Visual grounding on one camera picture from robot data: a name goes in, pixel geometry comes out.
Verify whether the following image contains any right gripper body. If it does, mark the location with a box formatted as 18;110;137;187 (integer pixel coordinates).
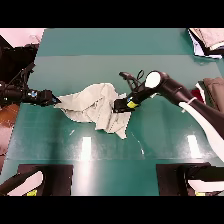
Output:
112;94;142;114

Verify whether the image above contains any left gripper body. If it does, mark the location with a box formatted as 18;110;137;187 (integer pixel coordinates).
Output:
35;88;62;108

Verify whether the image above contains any beige shirt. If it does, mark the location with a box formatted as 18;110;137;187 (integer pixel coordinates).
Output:
54;82;133;141

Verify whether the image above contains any red garment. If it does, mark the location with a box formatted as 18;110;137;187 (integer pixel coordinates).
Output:
190;87;206;105

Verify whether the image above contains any brown garment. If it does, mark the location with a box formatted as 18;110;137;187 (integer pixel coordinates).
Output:
202;76;224;113

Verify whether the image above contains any white garment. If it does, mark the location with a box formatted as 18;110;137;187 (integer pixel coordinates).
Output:
187;29;223;60

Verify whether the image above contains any folded beige garment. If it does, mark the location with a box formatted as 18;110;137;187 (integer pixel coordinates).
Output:
191;27;224;51

